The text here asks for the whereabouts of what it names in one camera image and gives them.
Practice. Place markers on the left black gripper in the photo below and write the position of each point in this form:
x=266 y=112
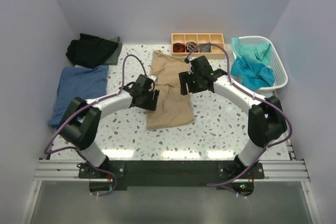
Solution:
x=151 y=105

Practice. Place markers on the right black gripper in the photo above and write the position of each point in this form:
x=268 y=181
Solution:
x=185 y=77

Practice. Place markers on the beige t shirt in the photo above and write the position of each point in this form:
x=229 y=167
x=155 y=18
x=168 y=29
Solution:
x=172 y=109

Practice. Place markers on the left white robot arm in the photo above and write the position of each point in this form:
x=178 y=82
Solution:
x=80 y=122

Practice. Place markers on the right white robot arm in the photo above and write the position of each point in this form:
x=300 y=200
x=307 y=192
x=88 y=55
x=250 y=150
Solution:
x=266 y=121

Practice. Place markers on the red black rolled sock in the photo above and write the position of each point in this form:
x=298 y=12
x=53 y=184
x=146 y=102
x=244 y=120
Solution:
x=178 y=47

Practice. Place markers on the brown patterned rolled sock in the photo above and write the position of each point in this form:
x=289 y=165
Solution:
x=191 y=46

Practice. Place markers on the wooden compartment tray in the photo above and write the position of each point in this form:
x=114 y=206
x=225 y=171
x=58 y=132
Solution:
x=215 y=39

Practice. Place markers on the dark grey rolled sock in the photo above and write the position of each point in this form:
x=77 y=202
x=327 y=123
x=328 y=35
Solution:
x=205 y=48

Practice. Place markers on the grey folded t shirt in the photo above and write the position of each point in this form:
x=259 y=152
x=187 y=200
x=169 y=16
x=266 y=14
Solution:
x=113 y=59

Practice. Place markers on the blue folded t shirt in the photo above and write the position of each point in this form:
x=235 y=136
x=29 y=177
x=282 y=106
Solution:
x=79 y=82

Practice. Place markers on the blue t shirt in basket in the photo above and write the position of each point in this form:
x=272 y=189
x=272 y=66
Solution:
x=254 y=75

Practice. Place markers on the black folded t shirt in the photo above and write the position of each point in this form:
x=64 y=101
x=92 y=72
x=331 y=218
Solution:
x=90 y=51

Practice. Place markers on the white plastic laundry basket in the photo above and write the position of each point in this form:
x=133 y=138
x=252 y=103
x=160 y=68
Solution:
x=275 y=63

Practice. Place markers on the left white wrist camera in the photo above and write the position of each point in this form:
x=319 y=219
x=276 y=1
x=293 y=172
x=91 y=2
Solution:
x=153 y=78

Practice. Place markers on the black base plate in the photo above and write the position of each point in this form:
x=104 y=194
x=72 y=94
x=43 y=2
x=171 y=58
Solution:
x=164 y=174

